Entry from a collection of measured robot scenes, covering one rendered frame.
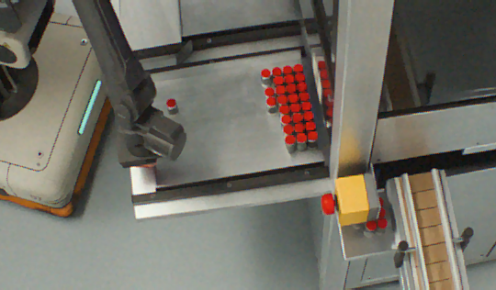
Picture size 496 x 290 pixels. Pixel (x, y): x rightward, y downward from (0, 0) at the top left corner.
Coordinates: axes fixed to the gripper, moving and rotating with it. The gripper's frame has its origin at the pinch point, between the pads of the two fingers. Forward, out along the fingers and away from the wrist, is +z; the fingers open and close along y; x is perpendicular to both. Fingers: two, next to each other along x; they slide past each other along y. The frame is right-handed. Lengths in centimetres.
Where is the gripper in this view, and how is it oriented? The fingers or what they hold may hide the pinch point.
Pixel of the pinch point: (149, 162)
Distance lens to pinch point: 176.0
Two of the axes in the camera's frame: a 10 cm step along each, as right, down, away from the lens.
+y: 9.9, -1.6, 0.2
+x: -1.5, -8.9, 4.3
